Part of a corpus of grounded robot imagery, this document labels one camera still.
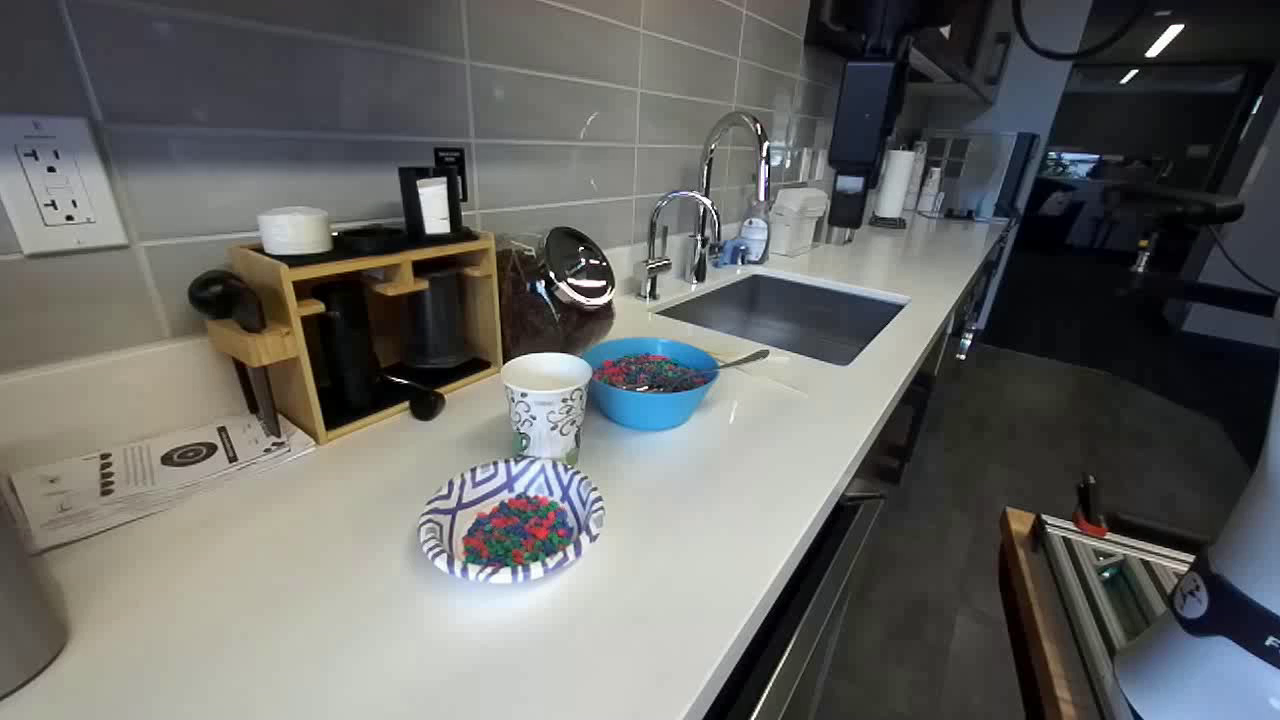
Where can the wooden coffee rack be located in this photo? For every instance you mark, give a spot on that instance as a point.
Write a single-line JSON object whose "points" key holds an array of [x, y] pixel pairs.
{"points": [[281, 285]]}

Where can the white countertop appliance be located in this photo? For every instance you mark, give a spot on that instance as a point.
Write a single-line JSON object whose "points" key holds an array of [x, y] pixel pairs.
{"points": [[803, 217]]}

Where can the red black clamp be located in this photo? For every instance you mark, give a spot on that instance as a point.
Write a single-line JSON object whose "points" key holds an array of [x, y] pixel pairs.
{"points": [[1089, 507]]}

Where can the wooden cart with rails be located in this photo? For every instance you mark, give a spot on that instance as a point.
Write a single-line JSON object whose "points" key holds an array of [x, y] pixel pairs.
{"points": [[1034, 613]]}

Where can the beads in paper bowl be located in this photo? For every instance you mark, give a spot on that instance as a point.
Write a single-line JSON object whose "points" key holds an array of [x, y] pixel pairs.
{"points": [[519, 529]]}

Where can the black coffee tamper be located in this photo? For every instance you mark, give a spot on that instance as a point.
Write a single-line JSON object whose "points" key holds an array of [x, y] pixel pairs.
{"points": [[225, 299]]}

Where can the black coffee scoop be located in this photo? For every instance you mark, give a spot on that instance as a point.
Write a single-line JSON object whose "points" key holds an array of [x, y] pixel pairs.
{"points": [[420, 396]]}

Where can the white round container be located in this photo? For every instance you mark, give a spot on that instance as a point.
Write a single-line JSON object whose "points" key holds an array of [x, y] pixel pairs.
{"points": [[294, 231]]}

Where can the dark metal spoon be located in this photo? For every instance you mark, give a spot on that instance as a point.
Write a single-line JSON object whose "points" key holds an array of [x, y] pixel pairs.
{"points": [[743, 357]]}

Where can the black disc lid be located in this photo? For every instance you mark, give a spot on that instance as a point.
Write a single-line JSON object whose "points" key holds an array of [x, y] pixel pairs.
{"points": [[369, 241]]}

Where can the metal canister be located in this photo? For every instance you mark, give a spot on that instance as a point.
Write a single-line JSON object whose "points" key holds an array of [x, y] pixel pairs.
{"points": [[20, 613]]}

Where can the glass carafe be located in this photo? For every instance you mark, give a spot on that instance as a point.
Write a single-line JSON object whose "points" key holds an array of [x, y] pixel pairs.
{"points": [[443, 321]]}

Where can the white patterned mug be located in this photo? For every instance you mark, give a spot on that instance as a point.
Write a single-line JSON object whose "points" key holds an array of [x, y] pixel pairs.
{"points": [[546, 405]]}

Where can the tall chrome faucet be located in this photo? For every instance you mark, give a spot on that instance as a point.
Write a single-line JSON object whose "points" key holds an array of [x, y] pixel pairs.
{"points": [[727, 125]]}

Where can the steel sink basin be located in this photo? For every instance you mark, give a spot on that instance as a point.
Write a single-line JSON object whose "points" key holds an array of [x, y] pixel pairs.
{"points": [[784, 319]]}

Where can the black wall dispenser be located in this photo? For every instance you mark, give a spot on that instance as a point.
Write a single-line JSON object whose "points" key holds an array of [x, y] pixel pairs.
{"points": [[864, 115]]}

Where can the beads in blue bowl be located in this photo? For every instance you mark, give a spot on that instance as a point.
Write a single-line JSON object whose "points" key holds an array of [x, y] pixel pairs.
{"points": [[650, 375]]}

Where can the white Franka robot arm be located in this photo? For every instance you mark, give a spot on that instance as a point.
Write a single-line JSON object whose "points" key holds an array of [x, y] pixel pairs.
{"points": [[1203, 680]]}

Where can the clear soap bottle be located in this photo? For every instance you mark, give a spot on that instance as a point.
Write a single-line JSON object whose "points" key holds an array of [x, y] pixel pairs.
{"points": [[754, 241]]}

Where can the ceiling light strip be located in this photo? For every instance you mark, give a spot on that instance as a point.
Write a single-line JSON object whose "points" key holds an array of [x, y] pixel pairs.
{"points": [[1164, 40], [1129, 77]]}

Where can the blue plastic bowl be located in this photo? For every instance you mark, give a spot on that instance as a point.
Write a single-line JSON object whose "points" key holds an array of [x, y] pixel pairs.
{"points": [[646, 405]]}

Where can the paper towel roll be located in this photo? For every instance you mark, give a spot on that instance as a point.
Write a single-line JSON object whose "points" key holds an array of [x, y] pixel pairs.
{"points": [[898, 181]]}

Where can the black picture frame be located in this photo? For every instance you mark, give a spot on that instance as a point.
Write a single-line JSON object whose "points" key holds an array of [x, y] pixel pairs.
{"points": [[429, 204]]}

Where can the black coffee press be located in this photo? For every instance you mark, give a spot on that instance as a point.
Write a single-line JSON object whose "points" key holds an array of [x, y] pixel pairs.
{"points": [[343, 352]]}

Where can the small black wall device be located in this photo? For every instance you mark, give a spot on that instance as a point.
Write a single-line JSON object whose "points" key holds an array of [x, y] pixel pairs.
{"points": [[451, 158]]}

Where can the dark under-counter cabinets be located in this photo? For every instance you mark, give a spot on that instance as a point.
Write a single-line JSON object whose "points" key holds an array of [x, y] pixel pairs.
{"points": [[784, 664]]}

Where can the white wall outlet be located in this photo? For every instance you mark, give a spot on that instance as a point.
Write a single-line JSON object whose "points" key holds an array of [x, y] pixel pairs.
{"points": [[55, 187]]}

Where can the white printed pamphlet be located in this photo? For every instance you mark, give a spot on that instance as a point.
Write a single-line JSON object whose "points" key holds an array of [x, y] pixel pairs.
{"points": [[134, 474]]}

